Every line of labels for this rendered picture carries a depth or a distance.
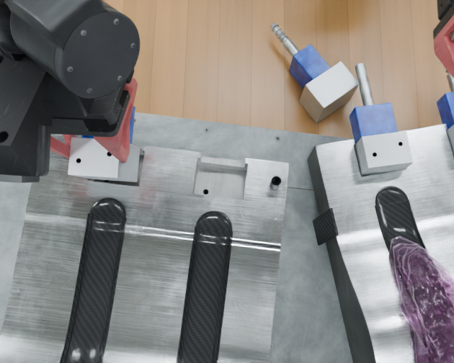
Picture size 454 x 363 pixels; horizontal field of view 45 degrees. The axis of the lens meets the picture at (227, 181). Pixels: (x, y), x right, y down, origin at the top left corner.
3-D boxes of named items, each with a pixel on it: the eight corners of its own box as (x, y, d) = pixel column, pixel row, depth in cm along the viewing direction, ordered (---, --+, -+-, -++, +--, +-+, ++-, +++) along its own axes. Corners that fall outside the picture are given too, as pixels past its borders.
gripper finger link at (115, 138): (139, 188, 50) (109, 120, 43) (67, 184, 52) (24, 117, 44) (156, 130, 54) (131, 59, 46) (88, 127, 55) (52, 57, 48)
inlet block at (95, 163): (103, 55, 58) (80, 38, 53) (148, 56, 57) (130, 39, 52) (91, 178, 57) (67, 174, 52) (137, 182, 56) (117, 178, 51)
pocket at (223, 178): (199, 161, 61) (198, 151, 58) (246, 167, 61) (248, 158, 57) (193, 202, 60) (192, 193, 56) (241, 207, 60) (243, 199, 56)
